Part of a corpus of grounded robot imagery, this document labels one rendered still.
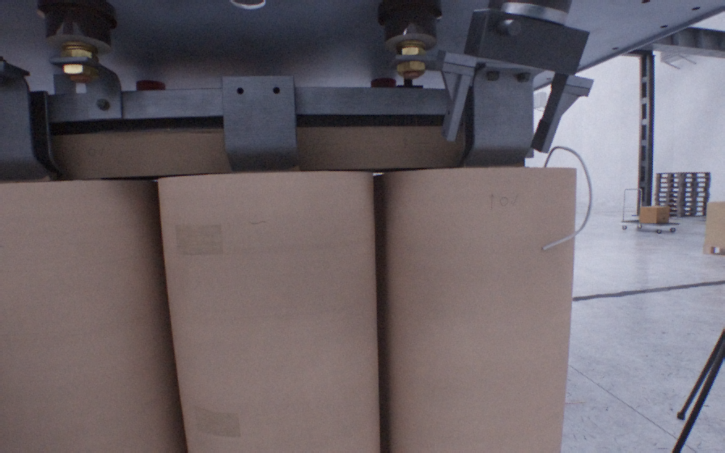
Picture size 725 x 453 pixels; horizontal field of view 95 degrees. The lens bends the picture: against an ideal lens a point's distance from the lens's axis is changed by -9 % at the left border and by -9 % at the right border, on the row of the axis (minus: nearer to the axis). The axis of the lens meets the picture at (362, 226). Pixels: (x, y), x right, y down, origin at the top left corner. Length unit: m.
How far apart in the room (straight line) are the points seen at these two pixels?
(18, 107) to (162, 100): 0.23
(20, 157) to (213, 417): 0.55
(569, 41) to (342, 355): 0.58
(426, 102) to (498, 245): 0.30
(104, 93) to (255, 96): 0.28
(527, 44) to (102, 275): 0.73
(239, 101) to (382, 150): 0.29
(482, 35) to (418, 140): 0.36
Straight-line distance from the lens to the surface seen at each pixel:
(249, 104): 0.66
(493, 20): 0.46
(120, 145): 0.82
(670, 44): 13.30
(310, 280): 0.62
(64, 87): 1.17
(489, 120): 0.73
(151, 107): 0.76
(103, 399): 0.81
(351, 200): 0.64
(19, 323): 0.80
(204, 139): 0.77
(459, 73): 0.46
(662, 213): 9.30
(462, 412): 0.79
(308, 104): 0.71
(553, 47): 0.50
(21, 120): 0.81
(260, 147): 0.65
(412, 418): 0.83
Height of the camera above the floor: 1.05
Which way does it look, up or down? 6 degrees down
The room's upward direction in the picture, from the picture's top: 2 degrees counter-clockwise
